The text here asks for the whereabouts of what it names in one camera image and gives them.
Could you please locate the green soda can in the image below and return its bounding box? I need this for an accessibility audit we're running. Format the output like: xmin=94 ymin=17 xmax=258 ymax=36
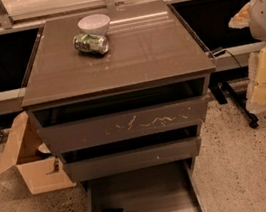
xmin=73 ymin=33 xmax=109 ymax=55

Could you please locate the dark grey drawer cabinet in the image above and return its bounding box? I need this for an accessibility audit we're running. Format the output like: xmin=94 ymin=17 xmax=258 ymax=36
xmin=22 ymin=1 xmax=215 ymax=182

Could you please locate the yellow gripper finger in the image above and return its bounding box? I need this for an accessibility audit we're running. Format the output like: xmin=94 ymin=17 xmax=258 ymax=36
xmin=228 ymin=3 xmax=250 ymax=29
xmin=246 ymin=46 xmax=266 ymax=114

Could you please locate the open cardboard box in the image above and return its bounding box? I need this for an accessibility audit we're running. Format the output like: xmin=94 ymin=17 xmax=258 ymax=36
xmin=0 ymin=112 xmax=76 ymax=195

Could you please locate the white bowl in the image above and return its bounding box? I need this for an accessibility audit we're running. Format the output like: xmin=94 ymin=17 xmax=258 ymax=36
xmin=78 ymin=14 xmax=111 ymax=36

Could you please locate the grey drawer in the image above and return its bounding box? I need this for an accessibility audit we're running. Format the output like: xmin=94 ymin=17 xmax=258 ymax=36
xmin=87 ymin=161 xmax=206 ymax=212
xmin=29 ymin=76 xmax=209 ymax=154
xmin=62 ymin=125 xmax=200 ymax=182

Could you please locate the grey bottom drawer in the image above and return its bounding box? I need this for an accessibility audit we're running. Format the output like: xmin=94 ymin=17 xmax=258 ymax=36
xmin=87 ymin=161 xmax=206 ymax=212

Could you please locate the grey top drawer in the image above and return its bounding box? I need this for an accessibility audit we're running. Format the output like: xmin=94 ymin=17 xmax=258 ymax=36
xmin=29 ymin=76 xmax=209 ymax=154

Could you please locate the black wheeled stand leg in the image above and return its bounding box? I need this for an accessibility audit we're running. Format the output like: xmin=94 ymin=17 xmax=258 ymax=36
xmin=209 ymin=81 xmax=259 ymax=129

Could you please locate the black cable with plug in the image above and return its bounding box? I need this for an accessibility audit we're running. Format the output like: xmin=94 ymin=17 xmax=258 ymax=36
xmin=207 ymin=43 xmax=243 ymax=74

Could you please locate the grey middle drawer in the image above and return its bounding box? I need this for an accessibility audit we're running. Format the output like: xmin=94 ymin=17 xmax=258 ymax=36
xmin=62 ymin=125 xmax=200 ymax=182

